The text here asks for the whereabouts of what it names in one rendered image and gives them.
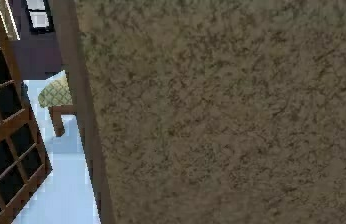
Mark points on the bed with green patterned cover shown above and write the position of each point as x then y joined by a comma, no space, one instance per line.
57,96

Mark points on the black framed window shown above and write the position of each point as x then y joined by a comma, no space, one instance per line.
38,16

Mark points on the brown wooden shelf unit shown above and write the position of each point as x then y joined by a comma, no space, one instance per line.
4,130

